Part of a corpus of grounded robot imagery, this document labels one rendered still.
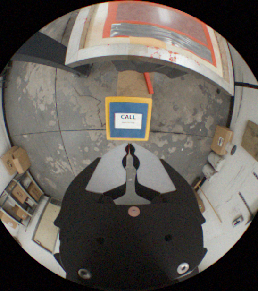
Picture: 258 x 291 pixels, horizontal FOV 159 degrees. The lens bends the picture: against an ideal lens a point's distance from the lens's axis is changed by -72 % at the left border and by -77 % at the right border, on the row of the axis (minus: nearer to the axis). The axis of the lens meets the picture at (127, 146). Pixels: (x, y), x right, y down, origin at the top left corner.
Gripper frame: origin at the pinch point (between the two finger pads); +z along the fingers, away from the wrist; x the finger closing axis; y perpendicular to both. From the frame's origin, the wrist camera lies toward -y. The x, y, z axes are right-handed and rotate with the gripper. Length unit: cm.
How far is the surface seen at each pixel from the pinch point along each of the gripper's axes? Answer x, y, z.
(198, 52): 22.1, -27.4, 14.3
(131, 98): 0.8, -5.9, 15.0
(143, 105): 3.7, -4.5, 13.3
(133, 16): 0.6, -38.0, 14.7
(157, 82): 37, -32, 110
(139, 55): 2.1, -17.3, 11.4
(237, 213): 212, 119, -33
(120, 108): -2.1, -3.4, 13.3
